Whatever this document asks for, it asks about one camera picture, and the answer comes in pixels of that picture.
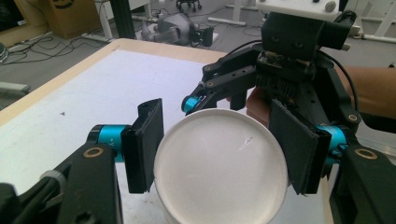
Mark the cardboard box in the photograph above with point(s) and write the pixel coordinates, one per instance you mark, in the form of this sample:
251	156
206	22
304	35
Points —
62	17

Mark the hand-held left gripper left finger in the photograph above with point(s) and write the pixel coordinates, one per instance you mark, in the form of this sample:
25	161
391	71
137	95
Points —
141	146

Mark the white table mat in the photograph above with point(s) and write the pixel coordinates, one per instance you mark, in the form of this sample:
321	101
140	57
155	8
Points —
87	102

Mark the single white paper cup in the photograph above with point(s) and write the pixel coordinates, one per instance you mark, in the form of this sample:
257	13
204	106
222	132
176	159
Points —
221	168

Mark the black frame pole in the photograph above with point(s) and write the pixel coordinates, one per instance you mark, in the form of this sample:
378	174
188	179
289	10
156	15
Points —
122	18

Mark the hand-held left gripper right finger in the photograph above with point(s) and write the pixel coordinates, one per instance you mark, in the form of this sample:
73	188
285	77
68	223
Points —
299	146

